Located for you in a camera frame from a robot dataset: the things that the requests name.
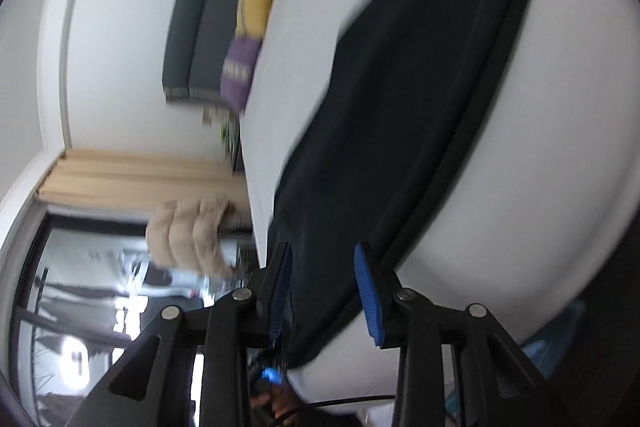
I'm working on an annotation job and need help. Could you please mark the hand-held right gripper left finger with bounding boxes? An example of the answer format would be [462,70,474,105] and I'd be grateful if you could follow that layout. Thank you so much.
[65,241,293,427]

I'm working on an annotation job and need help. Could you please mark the black cable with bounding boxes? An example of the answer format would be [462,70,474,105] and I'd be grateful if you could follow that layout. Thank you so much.
[295,398,401,414]

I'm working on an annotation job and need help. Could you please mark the yellow pillow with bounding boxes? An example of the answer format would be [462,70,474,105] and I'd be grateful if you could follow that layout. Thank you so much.
[235,0,276,42]

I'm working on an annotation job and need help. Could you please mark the black framed glass door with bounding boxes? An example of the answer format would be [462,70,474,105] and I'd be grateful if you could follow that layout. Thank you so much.
[0,202,261,427]

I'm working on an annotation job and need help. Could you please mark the bed with white sheet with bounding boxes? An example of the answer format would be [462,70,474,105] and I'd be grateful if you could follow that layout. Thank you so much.
[239,0,640,418]

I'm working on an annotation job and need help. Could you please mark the black pants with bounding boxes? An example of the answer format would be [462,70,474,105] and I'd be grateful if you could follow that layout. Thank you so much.
[267,0,548,368]

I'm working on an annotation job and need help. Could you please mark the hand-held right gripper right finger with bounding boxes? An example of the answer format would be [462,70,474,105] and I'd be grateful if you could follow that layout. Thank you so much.
[353,242,566,427]

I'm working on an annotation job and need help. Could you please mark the purple pillow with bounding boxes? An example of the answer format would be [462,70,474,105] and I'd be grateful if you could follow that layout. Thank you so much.
[220,38,263,112]

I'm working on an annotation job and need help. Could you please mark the beige puffer jacket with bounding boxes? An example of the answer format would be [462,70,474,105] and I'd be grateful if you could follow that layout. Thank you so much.
[145,194,253,278]

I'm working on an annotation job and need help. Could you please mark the grey padded headboard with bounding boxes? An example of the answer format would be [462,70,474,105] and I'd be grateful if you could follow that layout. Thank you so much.
[162,0,246,102]

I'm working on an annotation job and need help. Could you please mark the beige curtain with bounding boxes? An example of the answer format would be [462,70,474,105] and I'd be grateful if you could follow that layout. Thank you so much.
[37,149,248,210]

